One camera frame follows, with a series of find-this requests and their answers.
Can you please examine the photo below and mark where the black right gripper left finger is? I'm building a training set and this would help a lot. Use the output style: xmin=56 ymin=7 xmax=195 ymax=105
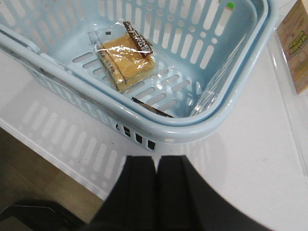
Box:
xmin=89 ymin=156 xmax=156 ymax=231

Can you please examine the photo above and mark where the colourful puzzle cube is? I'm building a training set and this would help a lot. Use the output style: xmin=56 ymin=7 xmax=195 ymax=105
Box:
xmin=218 ymin=0 xmax=235 ymax=12

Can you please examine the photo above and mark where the black tissue pack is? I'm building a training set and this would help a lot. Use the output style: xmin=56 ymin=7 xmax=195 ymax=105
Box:
xmin=131 ymin=97 xmax=173 ymax=118

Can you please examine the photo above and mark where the light blue plastic basket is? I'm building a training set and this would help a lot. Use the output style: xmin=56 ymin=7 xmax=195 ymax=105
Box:
xmin=0 ymin=0 xmax=278 ymax=150

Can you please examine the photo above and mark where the beige snack box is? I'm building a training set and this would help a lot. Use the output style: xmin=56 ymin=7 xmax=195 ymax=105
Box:
xmin=277 ymin=0 xmax=308 ymax=95

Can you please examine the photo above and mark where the clear acrylic display shelf right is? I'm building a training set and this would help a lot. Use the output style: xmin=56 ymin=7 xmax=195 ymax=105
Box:
xmin=268 ymin=27 xmax=308 ymax=176

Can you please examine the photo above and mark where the bread slice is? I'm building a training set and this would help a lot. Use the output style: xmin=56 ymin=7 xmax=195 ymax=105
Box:
xmin=88 ymin=21 xmax=175 ymax=93

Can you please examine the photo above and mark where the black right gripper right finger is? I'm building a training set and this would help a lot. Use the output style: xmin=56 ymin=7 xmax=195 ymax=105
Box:
xmin=157 ymin=155 xmax=268 ymax=231

